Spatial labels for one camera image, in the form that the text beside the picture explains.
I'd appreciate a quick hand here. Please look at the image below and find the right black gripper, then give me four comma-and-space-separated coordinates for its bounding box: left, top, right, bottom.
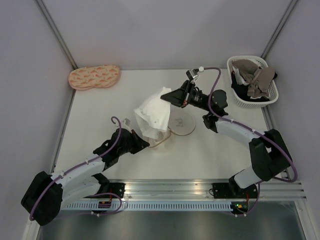
160, 79, 213, 113

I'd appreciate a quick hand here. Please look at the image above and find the white bra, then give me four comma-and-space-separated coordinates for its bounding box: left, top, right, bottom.
134, 87, 172, 140

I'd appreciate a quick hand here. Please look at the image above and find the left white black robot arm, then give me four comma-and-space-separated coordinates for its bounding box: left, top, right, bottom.
21, 128, 150, 226

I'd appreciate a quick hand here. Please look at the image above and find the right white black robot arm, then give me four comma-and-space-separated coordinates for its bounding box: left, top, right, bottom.
160, 80, 292, 198

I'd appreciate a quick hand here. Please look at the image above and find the beige bra in basket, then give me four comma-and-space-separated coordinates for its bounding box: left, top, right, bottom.
231, 58, 275, 100

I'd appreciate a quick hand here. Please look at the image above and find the pink carrot print bra case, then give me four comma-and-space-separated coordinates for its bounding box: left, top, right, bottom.
68, 64, 121, 91

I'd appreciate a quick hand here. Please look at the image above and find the black garment in basket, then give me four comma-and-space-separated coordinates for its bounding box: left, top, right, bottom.
230, 65, 279, 103

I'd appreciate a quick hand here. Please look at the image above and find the white garment in basket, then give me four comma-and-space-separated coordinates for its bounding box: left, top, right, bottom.
232, 66, 247, 86

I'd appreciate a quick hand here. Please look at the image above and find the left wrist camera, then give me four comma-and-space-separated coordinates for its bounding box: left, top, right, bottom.
121, 118, 132, 132

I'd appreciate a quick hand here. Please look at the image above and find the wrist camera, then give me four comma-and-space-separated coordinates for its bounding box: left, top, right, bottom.
121, 118, 132, 132
186, 66, 205, 83

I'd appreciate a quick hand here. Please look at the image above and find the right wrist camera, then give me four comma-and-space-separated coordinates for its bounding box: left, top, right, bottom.
186, 66, 205, 83

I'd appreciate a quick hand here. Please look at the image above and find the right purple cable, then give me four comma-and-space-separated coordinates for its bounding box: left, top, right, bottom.
199, 66, 299, 183

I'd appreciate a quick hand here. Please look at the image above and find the purple cable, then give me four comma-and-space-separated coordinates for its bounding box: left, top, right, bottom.
199, 66, 299, 183
29, 116, 123, 221

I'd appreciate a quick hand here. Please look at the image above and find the aluminium mounting rail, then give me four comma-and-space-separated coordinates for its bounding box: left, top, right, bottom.
110, 179, 307, 201

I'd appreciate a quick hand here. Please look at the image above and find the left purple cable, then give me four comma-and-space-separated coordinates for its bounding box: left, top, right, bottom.
29, 116, 123, 221

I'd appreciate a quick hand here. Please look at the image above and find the white slotted cable duct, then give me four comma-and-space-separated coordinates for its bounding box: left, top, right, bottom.
64, 200, 233, 212

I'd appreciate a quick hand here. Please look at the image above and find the right aluminium corner post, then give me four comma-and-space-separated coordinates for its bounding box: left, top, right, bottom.
260, 0, 300, 59

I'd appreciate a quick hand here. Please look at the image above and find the aluminium corner post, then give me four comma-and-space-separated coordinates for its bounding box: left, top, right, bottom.
34, 0, 78, 70
260, 0, 300, 59

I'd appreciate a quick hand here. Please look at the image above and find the left aluminium corner post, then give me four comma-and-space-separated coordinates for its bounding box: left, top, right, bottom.
34, 0, 78, 70

